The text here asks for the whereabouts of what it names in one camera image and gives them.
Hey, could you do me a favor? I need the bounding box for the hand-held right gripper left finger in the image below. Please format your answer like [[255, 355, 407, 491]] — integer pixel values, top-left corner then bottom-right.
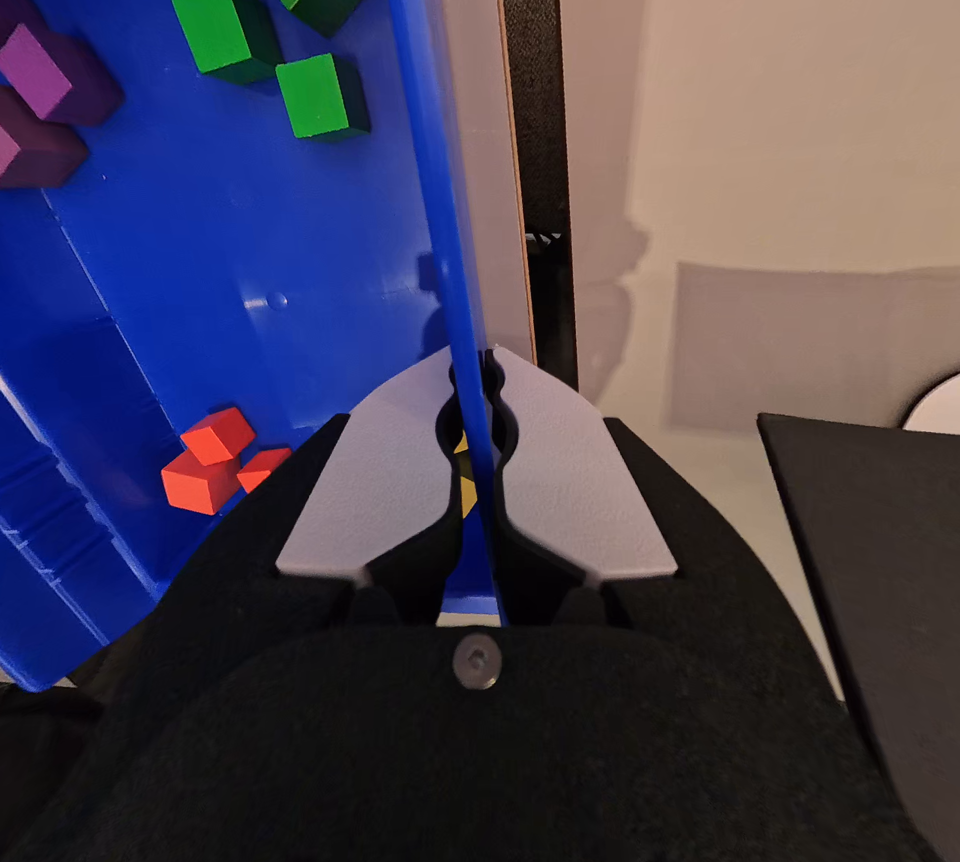
[[276, 345, 465, 612]]

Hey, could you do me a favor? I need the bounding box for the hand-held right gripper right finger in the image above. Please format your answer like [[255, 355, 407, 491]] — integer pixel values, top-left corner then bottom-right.
[[486, 347, 680, 612]]

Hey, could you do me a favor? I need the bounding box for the red wooden cube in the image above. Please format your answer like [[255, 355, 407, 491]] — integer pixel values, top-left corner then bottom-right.
[[236, 447, 294, 496], [161, 452, 243, 517], [180, 406, 256, 466]]

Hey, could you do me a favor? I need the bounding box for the blue plastic bin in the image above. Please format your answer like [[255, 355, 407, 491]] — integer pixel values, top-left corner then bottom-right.
[[0, 0, 511, 694]]

